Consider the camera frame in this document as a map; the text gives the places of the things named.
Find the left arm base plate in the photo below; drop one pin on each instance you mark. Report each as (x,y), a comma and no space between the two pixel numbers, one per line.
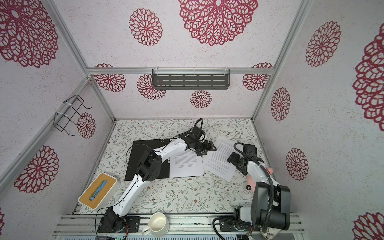
(132,223)

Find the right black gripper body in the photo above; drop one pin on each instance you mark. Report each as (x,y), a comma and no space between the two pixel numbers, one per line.
(236,159)

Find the wooden tray with white rim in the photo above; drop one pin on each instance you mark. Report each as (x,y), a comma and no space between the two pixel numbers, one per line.
(99,192)

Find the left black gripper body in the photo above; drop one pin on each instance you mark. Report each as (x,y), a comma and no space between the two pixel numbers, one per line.
(202,146)

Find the black wire wall rack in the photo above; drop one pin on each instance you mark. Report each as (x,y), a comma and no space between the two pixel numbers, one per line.
(63,119)

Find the red black file folder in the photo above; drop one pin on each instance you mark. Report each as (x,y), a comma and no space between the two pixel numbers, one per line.
(141,149)

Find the text printed paper sheet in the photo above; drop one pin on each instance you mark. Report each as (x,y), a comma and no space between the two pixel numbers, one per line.
(216,161)
(186,164)

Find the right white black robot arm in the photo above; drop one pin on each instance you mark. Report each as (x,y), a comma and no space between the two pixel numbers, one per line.
(270,210)

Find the white ceramic mug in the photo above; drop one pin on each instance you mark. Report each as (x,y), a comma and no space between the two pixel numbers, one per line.
(158,226)

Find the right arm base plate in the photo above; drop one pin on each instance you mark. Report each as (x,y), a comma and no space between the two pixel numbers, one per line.
(229,224)

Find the marbled grey cup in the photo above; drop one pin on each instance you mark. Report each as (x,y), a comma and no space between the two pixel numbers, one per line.
(270,233)

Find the grey metal wall shelf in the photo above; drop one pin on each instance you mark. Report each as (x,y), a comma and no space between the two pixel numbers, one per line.
(191,80)

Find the pink plush toy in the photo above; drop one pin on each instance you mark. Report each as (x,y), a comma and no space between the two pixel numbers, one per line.
(250,182)

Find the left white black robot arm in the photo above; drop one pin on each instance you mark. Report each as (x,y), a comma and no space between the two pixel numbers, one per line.
(149,168)

